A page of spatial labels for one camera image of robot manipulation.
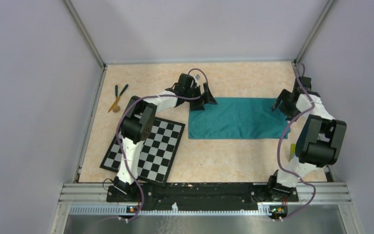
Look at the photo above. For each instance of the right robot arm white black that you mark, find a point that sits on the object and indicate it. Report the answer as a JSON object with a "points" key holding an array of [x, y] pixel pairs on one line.
{"points": [[320, 140]]}

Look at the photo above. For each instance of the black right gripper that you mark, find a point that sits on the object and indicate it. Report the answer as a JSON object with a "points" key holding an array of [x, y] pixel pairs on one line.
{"points": [[285, 96]]}

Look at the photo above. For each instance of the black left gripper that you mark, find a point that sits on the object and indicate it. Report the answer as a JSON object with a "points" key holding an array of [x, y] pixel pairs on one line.
{"points": [[207, 99]]}

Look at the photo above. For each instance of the yellow green card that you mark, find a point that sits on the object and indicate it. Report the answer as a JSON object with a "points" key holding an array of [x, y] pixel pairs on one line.
{"points": [[292, 152]]}

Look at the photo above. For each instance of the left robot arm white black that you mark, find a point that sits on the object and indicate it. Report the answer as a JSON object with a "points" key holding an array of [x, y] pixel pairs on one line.
{"points": [[136, 123]]}

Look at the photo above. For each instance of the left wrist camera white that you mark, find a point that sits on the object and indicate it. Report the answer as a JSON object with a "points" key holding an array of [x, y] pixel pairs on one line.
{"points": [[197, 77]]}

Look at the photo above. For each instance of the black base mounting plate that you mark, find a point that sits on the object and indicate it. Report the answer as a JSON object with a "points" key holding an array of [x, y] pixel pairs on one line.
{"points": [[239, 190]]}

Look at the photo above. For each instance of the teal cloth napkin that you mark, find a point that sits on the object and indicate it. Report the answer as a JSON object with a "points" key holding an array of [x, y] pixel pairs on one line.
{"points": [[237, 118]]}

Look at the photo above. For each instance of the aluminium front rail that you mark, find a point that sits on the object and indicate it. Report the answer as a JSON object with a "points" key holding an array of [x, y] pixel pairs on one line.
{"points": [[323, 208]]}

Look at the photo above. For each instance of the green handled gold spoon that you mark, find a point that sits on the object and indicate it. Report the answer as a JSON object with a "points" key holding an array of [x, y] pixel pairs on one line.
{"points": [[121, 93]]}

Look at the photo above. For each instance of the black white checkerboard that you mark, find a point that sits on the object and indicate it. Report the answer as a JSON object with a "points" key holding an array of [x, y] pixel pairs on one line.
{"points": [[159, 150]]}

